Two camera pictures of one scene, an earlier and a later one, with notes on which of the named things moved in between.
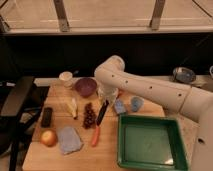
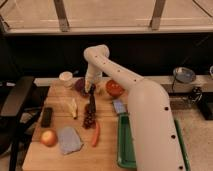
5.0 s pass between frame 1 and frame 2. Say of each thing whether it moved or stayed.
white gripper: moved
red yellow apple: stayed
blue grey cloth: stayed
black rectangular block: stayed
